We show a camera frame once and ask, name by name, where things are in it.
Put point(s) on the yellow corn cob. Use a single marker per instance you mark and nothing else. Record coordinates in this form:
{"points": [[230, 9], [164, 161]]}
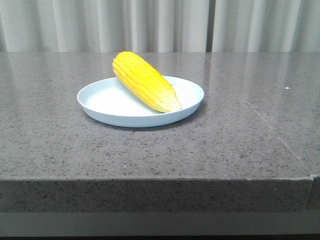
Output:
{"points": [[147, 83]]}

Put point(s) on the light blue round plate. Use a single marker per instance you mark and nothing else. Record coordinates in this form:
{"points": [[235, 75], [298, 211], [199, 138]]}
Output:
{"points": [[110, 102]]}

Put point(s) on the white pleated curtain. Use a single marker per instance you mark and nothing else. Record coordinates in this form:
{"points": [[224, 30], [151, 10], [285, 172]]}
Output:
{"points": [[160, 26]]}

